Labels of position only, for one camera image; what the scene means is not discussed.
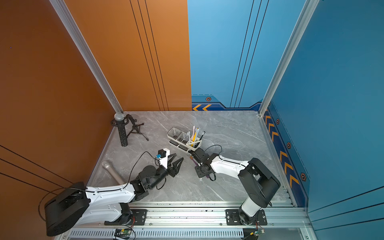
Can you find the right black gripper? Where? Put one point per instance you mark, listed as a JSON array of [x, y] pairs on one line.
[[199, 174]]

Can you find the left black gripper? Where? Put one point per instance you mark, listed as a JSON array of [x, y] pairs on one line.
[[175, 170]]

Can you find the white toothbrush holder organizer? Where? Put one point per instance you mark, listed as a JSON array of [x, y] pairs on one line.
[[179, 138]]

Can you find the yellow toothbrush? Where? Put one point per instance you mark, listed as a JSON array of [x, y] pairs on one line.
[[193, 142]]

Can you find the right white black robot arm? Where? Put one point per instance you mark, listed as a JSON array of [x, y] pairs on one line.
[[258, 181]]

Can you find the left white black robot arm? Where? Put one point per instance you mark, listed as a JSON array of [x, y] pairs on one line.
[[78, 204]]

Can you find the small black tripod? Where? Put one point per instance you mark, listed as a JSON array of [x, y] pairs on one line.
[[136, 128]]

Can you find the grey metal cylinder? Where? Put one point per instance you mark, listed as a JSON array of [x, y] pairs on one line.
[[108, 166]]

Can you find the right green circuit board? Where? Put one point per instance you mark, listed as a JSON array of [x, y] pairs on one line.
[[255, 235]]

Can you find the green circuit board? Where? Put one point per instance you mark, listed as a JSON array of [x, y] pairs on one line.
[[124, 234], [255, 235]]

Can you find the left green circuit board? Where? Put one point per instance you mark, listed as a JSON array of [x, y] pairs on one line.
[[124, 234]]

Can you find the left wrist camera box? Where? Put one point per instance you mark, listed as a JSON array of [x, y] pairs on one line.
[[162, 157]]

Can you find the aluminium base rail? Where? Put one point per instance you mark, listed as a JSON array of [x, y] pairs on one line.
[[207, 221]]

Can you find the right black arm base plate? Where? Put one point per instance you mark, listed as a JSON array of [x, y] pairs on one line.
[[237, 217]]

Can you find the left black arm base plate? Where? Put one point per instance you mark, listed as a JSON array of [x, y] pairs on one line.
[[135, 217]]

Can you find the black perforated post with ball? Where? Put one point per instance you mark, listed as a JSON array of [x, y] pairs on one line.
[[120, 122]]

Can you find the right aluminium corner post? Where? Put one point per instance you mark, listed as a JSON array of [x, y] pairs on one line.
[[294, 40]]

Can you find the aluminium corner post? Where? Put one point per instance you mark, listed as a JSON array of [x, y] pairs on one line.
[[294, 40], [75, 33]]

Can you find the left aluminium corner post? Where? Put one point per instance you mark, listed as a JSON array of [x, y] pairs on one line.
[[75, 33]]

